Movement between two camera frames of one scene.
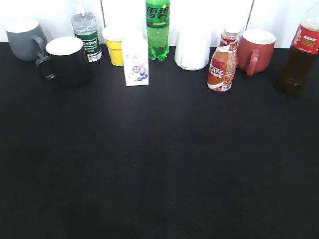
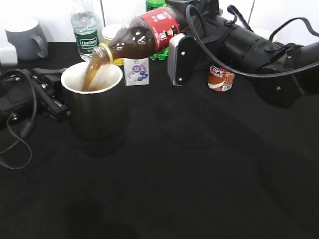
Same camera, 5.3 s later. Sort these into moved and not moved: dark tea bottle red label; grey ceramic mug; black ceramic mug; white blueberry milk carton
Moved: black ceramic mug; dark tea bottle red label
Not moved: grey ceramic mug; white blueberry milk carton
